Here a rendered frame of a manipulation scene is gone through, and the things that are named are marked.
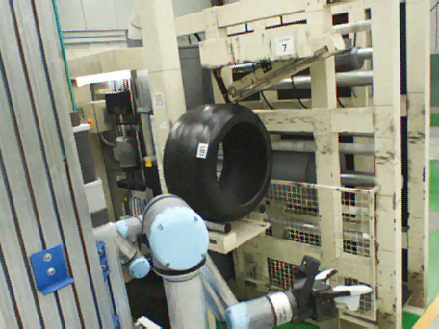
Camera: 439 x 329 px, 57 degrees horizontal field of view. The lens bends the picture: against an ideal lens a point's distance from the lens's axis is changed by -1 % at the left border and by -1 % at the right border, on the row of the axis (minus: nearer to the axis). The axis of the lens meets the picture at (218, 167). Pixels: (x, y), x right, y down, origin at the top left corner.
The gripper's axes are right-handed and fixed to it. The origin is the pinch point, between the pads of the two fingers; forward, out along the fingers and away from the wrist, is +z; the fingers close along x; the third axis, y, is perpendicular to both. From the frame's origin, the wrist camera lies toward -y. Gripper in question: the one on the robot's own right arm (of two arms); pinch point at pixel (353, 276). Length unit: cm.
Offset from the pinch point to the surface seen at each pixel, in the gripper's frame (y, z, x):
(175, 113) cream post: -54, -14, -119
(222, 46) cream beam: -83, 13, -110
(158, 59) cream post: -81, -19, -115
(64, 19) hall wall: -372, -72, -1039
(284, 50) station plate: -73, 31, -79
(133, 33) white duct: -109, -22, -173
